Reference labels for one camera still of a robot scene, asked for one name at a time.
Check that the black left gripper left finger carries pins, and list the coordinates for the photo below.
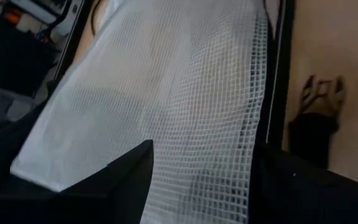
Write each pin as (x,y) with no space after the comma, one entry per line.
(113,193)

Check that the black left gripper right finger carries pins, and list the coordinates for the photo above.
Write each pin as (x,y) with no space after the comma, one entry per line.
(291,193)

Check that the black backpack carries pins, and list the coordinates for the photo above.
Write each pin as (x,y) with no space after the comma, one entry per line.
(312,137)

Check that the white mesh bag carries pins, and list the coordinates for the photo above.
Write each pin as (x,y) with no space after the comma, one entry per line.
(151,93)

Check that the black computer tower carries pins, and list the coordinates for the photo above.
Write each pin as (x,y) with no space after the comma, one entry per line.
(11,62)

